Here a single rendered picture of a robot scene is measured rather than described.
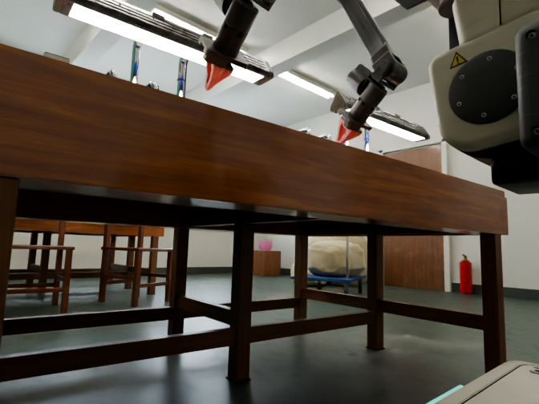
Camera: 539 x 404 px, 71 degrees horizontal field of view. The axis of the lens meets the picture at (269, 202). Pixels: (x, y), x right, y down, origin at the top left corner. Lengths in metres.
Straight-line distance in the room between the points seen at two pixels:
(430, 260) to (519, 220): 1.19
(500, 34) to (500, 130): 0.14
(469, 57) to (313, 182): 0.42
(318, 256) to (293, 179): 3.25
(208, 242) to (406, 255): 3.47
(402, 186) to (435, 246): 4.54
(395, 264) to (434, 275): 0.58
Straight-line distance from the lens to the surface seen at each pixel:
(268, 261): 6.87
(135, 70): 1.26
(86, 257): 6.18
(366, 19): 1.22
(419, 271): 5.80
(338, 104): 1.53
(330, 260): 4.00
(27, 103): 0.65
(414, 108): 6.24
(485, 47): 0.65
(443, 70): 0.66
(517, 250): 5.43
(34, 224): 3.65
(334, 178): 0.94
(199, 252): 6.99
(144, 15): 1.14
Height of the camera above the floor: 0.49
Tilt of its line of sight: 7 degrees up
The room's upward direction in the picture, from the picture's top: 2 degrees clockwise
